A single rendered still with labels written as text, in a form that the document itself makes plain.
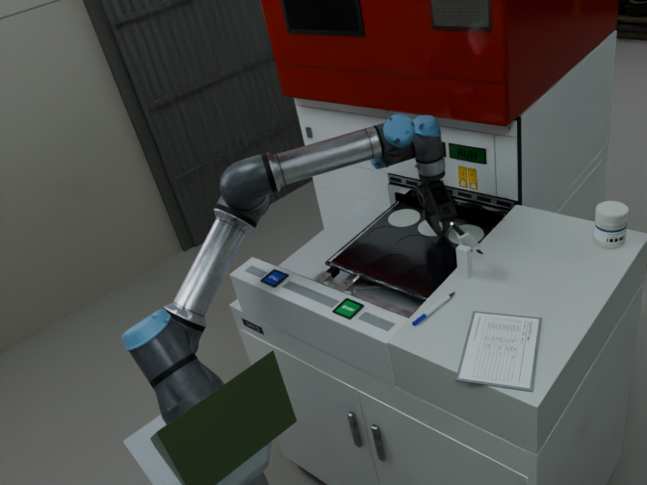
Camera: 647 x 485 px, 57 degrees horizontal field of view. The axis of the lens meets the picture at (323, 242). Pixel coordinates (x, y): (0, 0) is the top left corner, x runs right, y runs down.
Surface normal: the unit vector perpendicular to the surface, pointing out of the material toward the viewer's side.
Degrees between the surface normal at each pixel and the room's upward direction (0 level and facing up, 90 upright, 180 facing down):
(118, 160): 90
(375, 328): 0
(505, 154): 90
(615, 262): 0
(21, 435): 0
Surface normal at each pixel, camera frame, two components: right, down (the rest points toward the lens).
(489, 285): -0.19, -0.81
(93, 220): 0.63, 0.33
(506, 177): -0.64, 0.53
